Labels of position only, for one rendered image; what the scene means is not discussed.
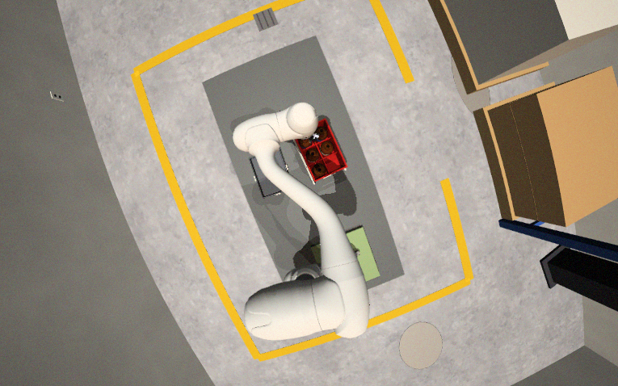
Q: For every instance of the red bottle crate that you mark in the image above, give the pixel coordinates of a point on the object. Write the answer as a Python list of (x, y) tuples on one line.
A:
[(335, 162)]

